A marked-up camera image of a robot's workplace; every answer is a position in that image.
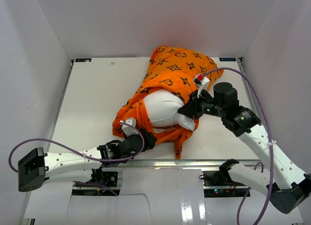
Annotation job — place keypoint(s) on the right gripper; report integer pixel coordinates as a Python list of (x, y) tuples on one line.
[(191, 109)]

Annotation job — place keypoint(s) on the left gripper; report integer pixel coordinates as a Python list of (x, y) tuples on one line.
[(149, 140)]

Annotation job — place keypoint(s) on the white pillow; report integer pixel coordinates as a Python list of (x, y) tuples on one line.
[(162, 109)]

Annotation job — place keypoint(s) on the orange patterned pillowcase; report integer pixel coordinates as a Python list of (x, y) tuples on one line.
[(172, 69)]

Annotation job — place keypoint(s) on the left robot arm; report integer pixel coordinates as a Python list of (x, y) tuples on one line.
[(39, 167)]

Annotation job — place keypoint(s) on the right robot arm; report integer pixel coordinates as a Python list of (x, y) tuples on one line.
[(289, 185)]

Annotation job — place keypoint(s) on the right blue label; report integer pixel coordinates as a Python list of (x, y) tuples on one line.
[(227, 59)]

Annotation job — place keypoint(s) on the blue label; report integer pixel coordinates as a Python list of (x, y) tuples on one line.
[(82, 60), (227, 59)]

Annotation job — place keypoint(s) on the left blue label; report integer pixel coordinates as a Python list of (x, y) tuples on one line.
[(82, 60)]

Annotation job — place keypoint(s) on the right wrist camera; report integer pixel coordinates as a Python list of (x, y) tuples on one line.
[(202, 82)]

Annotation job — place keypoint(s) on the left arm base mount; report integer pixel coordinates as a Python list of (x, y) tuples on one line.
[(100, 178)]

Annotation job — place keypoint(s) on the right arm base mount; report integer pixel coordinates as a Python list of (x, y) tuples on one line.
[(220, 178)]

